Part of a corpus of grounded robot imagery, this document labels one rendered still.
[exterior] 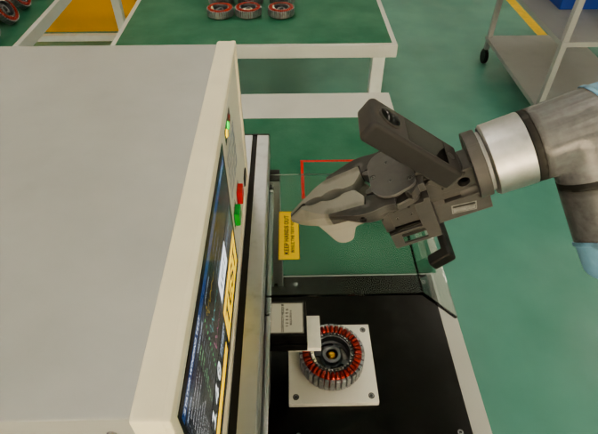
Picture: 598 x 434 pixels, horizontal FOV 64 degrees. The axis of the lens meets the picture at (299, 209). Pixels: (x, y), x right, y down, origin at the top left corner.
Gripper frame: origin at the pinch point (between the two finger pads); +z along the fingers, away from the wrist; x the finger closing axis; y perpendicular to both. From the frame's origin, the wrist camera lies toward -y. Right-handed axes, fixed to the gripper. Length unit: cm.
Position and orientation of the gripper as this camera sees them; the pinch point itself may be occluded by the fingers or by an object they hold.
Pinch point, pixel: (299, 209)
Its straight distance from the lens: 54.0
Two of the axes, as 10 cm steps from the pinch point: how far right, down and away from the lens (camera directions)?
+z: -9.1, 3.2, 2.8
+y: 4.2, 6.5, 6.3
